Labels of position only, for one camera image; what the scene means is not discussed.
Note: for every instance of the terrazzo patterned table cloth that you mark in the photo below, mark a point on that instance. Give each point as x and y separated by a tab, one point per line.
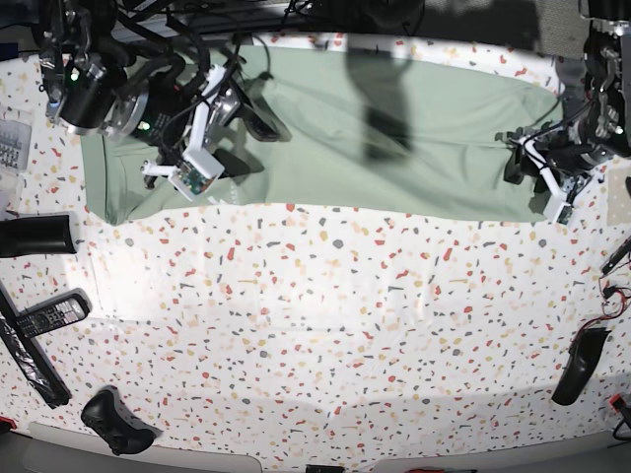
299	334

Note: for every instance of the clear plastic parts box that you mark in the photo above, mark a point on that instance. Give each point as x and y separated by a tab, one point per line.
15	138

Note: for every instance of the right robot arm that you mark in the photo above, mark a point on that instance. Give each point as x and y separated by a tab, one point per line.
149	77

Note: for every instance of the black cylindrical handle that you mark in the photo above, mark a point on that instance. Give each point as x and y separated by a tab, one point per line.
37	235

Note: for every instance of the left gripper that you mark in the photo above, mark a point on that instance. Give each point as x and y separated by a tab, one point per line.
560	166

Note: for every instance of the long black bar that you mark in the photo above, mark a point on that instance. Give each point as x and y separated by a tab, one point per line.
30	359

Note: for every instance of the small red clip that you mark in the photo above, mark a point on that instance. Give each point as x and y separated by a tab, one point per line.
617	402

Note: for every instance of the black TV remote control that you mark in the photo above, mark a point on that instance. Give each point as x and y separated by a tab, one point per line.
58	312

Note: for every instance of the black game controller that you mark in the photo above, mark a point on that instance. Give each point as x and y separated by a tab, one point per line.
113	422

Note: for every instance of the green T-shirt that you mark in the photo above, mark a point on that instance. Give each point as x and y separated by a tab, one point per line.
376	132

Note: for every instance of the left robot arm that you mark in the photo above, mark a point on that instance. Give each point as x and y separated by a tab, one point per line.
596	124

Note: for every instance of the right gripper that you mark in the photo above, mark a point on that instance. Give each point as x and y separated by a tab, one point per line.
171	123

